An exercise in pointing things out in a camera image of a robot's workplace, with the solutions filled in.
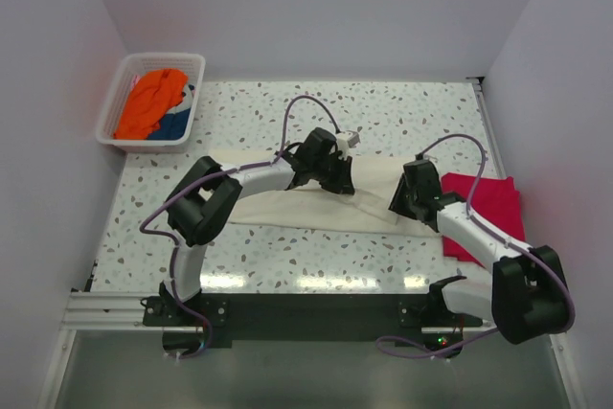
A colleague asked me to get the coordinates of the aluminium frame rail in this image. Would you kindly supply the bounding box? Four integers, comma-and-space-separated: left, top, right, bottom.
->
62, 292, 495, 330

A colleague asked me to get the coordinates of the cream t shirt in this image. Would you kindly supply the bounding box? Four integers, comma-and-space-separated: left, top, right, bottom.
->
210, 148, 437, 238

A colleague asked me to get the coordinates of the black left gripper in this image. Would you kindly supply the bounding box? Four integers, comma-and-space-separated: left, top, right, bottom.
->
311, 152, 354, 195

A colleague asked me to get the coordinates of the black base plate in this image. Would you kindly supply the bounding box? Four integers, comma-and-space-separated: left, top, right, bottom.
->
140, 293, 483, 354

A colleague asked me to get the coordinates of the orange t shirt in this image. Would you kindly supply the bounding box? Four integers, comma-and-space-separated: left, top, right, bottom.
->
114, 68, 189, 140

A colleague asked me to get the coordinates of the white plastic basket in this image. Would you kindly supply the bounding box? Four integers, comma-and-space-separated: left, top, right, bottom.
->
96, 53, 206, 153

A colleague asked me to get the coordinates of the blue t shirt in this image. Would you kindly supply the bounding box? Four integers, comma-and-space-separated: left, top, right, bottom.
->
148, 84, 194, 141

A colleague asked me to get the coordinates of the red folded t shirt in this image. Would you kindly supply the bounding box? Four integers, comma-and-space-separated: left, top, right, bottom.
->
441, 172, 526, 240

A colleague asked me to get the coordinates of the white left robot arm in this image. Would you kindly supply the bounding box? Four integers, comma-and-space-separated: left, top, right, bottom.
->
164, 127, 359, 325

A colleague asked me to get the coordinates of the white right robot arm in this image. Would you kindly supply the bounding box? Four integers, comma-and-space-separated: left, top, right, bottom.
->
389, 158, 576, 344

